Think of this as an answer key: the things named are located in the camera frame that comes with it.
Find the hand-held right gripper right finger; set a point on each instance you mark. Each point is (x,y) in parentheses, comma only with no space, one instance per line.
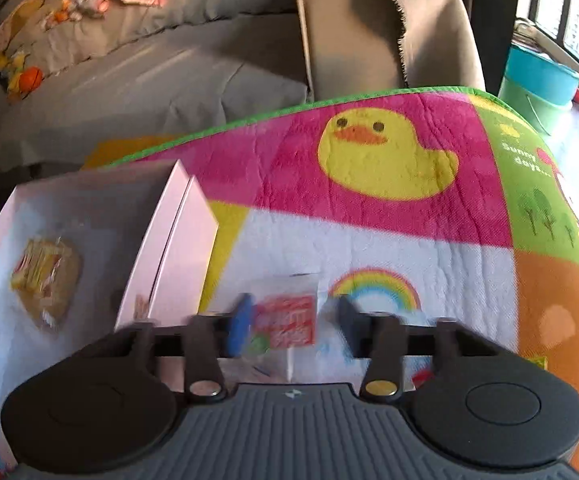
(348,329)

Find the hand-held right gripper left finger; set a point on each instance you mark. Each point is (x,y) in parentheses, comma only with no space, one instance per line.
(239,329)

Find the red label snack packet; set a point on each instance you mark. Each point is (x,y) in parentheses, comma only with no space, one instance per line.
(289,327)

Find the yellow bread packet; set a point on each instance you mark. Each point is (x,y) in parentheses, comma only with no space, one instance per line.
(45,280)

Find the pink cardboard box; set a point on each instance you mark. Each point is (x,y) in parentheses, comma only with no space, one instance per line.
(94,240)

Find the colourful printed play mat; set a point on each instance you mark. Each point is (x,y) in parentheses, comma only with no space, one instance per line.
(369,220)

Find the grey sofa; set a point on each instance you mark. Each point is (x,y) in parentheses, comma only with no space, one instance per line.
(144,75)

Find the orange ball toy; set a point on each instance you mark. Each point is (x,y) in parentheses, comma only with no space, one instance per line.
(31,79)

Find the yellow plush toy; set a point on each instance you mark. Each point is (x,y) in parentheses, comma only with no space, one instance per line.
(8,67)

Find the tan throw cloth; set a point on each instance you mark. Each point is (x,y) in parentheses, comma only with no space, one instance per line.
(419,25)

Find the teal plastic bucket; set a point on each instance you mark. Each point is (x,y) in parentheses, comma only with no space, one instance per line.
(539,80)

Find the pink yellow pillow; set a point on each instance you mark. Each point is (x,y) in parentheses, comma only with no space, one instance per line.
(19,22)

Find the dark curtain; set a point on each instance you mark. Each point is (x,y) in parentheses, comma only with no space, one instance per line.
(489,15)

